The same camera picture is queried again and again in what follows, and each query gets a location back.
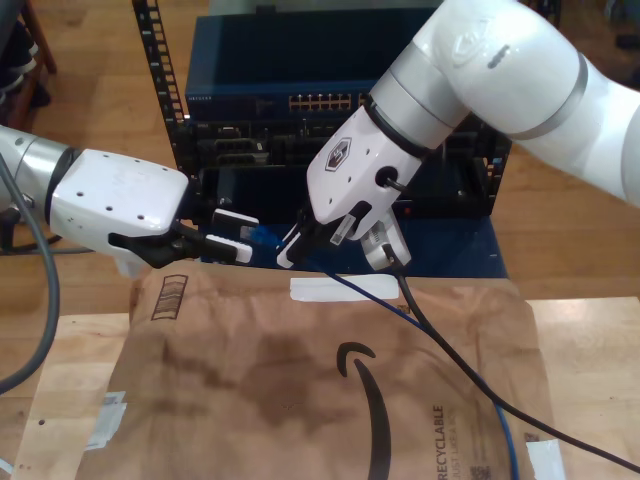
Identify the black rack shelf tray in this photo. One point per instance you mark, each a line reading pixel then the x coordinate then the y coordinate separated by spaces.
pixel 270 197

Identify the white tape strip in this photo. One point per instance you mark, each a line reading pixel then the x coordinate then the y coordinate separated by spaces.
pixel 320 291

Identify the black rack server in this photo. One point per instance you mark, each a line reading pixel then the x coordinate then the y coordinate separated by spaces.
pixel 250 145

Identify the blue cabinet base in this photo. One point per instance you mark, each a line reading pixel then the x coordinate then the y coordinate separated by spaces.
pixel 450 250

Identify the brown paper mailer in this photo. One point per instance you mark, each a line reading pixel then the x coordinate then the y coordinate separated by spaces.
pixel 225 375

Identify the dark shoe white sole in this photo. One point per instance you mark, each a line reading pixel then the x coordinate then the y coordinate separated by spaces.
pixel 20 55

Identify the white label patch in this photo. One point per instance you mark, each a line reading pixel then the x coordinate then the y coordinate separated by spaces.
pixel 107 425

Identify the white tape patch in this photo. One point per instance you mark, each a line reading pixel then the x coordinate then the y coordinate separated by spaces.
pixel 547 457

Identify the black server rack frame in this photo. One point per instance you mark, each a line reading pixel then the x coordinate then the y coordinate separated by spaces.
pixel 160 75

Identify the blue network switch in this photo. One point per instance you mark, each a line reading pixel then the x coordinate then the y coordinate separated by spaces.
pixel 275 55

